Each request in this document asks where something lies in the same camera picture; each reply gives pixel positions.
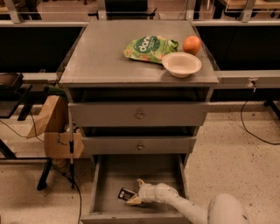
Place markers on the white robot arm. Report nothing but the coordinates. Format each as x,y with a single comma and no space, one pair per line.
222,209

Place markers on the grey drawer cabinet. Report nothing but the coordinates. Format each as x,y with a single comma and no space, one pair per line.
99,72

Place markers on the orange fruit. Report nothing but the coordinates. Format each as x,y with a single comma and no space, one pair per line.
192,45

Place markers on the green chip bag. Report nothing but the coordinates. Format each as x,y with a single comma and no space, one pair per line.
150,48

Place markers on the grey top drawer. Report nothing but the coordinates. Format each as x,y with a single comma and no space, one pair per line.
138,114

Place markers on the white paper bowl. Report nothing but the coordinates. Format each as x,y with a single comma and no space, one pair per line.
181,64

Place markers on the grey open bottom drawer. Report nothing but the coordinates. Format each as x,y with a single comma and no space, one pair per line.
115,172

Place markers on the black rxbar chocolate bar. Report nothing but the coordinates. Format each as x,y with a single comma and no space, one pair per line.
126,194

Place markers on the grey middle drawer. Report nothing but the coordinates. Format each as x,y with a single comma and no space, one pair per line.
103,145

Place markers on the brown cardboard box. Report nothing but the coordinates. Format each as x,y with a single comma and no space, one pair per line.
51,121

